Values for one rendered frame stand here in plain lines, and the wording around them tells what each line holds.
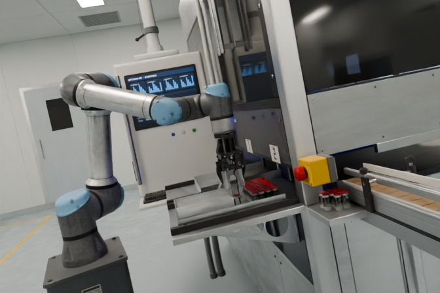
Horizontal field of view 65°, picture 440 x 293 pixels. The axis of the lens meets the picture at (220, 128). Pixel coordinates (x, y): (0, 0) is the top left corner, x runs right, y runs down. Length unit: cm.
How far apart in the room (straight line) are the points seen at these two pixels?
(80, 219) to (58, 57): 566
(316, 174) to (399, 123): 36
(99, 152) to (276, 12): 78
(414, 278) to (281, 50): 68
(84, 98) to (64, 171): 563
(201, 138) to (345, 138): 106
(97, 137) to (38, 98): 551
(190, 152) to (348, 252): 110
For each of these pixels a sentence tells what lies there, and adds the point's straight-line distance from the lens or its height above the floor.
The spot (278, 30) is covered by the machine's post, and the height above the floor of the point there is 140.
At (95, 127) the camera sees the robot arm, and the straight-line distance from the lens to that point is 132.
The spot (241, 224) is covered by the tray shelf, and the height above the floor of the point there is 87.
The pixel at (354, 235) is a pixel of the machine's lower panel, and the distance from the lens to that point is 118.
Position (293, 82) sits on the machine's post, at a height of 125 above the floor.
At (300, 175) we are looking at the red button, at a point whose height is 99.
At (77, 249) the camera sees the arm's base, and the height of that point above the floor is 84.
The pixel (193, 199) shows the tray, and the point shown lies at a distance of 131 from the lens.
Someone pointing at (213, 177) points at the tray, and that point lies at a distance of 166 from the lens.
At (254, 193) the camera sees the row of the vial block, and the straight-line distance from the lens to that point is 112.
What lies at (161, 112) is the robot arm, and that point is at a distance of 97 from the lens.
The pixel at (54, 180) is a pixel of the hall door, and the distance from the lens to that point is 683.
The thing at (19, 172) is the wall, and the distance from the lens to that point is 699.
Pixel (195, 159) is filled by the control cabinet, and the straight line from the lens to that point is 199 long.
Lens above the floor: 123
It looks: 4 degrees down
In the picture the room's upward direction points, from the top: 11 degrees counter-clockwise
